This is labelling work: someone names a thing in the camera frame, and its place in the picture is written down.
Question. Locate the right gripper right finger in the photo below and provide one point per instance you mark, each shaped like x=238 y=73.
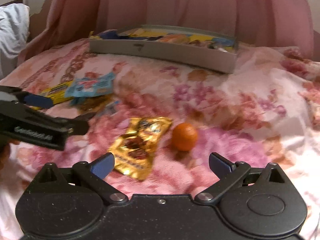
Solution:
x=231 y=175

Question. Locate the pink curtain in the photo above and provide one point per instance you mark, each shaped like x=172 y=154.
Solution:
x=268 y=23

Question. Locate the yellow snack bar packet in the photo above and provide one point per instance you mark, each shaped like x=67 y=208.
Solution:
x=57 y=93

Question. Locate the person left hand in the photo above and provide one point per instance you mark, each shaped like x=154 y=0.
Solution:
x=5 y=152

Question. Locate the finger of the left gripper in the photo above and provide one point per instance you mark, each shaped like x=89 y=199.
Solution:
x=38 y=101
x=75 y=126

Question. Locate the gold foil snack packet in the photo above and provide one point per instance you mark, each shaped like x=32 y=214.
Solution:
x=134 y=150

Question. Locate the grey pillow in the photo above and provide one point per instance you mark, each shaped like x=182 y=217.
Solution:
x=14 y=26

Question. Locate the brown nut snack packet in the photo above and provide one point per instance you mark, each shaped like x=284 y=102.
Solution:
x=101 y=105

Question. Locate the floral pink bedsheet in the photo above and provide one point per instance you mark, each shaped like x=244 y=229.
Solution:
x=266 y=111

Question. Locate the light blue snack packet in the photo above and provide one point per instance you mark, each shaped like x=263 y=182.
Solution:
x=89 y=87

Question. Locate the quail egg clear packet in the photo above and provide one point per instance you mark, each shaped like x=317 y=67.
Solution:
x=225 y=46

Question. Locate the grey cardboard tray box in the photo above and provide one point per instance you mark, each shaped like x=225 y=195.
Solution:
x=141 y=41

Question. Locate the small orange mandarin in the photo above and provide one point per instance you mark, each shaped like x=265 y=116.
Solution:
x=184 y=137

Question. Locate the rice cracker bar packet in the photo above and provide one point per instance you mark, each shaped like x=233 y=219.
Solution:
x=175 y=39

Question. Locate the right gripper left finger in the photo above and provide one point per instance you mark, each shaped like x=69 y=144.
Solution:
x=92 y=176

